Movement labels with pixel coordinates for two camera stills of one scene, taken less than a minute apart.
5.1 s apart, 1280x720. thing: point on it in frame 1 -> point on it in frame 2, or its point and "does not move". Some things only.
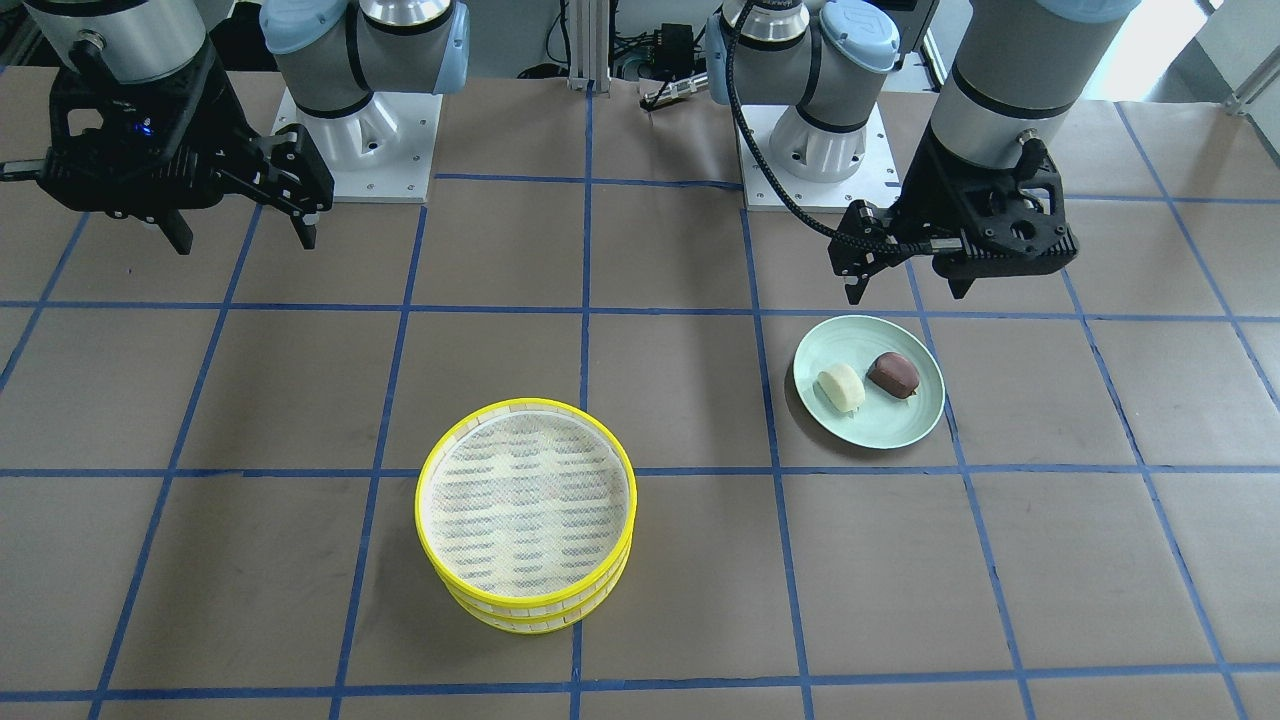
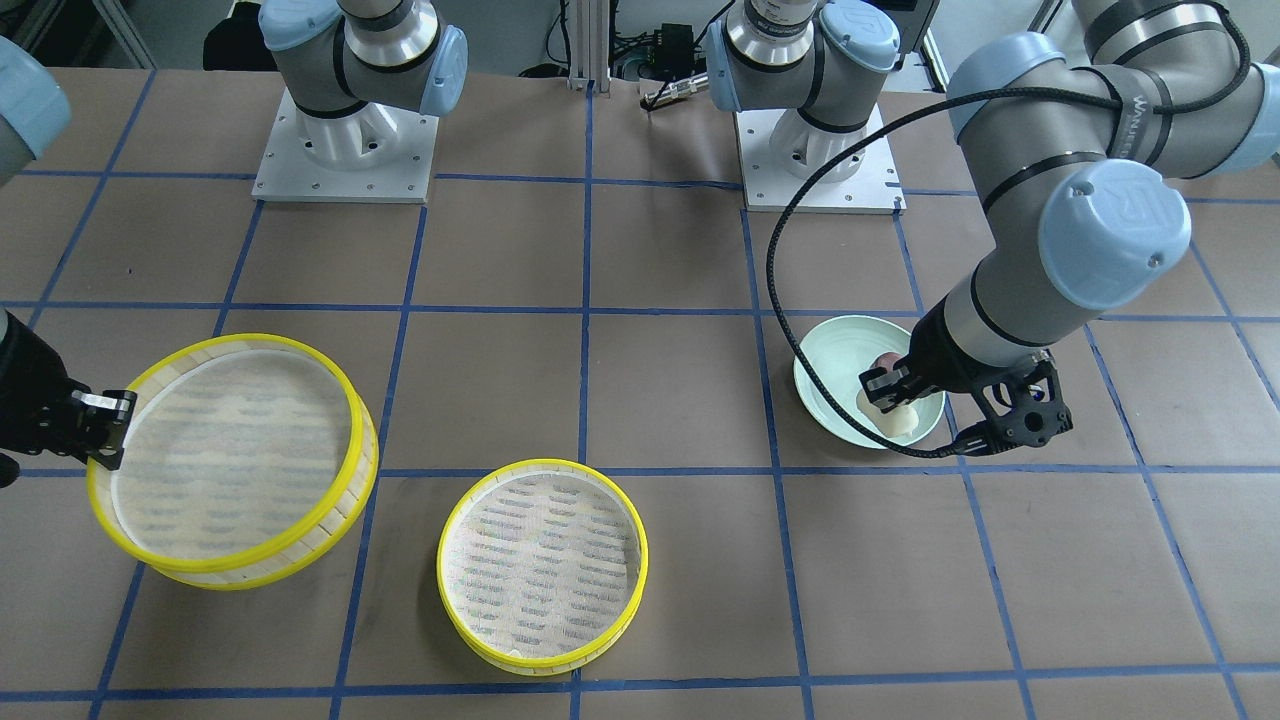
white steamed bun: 840,388 -> 896,422
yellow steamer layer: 526,509 -> 246,460
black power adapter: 674,49 does not move
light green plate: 882,421 does not move
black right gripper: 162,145 -> 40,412
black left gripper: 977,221 -> 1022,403
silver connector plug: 679,87 does not move
